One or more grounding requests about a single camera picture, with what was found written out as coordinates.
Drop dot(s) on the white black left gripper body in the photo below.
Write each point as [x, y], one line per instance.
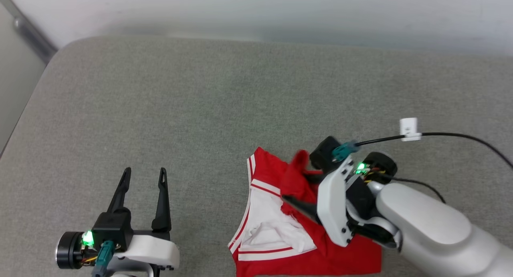
[152, 249]

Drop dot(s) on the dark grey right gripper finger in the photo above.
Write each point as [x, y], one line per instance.
[306, 208]
[314, 173]

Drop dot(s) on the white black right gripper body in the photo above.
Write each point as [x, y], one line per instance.
[332, 205]

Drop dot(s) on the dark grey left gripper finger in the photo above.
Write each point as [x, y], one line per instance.
[163, 201]
[122, 189]

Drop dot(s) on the red white Bulls jersey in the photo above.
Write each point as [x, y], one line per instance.
[272, 229]

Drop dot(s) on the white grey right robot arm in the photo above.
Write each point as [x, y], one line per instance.
[433, 229]

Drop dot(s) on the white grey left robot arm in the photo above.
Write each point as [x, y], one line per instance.
[132, 273]

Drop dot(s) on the grey fabric sofa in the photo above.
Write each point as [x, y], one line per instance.
[180, 108]

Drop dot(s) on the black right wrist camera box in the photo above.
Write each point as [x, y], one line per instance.
[322, 152]

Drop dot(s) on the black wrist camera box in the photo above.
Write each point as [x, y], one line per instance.
[322, 152]
[112, 227]

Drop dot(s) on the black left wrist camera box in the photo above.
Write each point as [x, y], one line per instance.
[112, 227]

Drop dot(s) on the grey metal wall strip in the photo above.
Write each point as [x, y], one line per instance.
[30, 34]

